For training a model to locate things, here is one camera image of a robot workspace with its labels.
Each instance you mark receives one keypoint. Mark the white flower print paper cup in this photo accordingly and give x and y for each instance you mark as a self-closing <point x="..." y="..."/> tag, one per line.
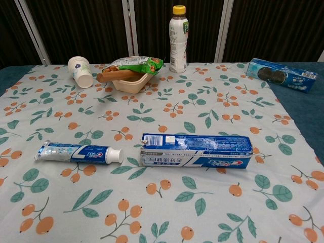
<point x="79" y="71"/>

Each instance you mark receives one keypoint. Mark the blue cookie package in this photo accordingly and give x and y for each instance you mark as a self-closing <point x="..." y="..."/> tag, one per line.
<point x="278" y="74"/>

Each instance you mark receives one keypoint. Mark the green snack bag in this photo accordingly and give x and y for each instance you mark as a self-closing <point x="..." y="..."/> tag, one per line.
<point x="136" y="66"/>

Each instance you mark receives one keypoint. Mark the blue cardboard box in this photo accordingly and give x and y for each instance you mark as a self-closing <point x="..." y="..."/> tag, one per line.
<point x="197" y="152"/>

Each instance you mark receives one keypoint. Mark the floral fruit print tablecloth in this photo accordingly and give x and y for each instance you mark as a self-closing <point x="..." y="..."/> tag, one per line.
<point x="162" y="114"/>

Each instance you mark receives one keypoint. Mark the brown wooden rolling pin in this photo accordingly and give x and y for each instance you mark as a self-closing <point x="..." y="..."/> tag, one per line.
<point x="111" y="75"/>

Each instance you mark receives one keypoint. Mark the beige square tray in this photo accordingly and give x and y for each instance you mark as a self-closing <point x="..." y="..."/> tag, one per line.
<point x="129" y="86"/>

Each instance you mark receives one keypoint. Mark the white screen frame post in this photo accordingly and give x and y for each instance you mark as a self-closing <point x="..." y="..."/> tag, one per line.
<point x="130" y="27"/>
<point x="33" y="27"/>
<point x="224" y="27"/>

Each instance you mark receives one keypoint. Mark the blue white toothpaste tube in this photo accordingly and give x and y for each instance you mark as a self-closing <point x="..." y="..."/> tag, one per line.
<point x="76" y="154"/>

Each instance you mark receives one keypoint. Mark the white bottle yellow cap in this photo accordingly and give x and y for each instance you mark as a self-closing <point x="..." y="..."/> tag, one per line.
<point x="178" y="45"/>

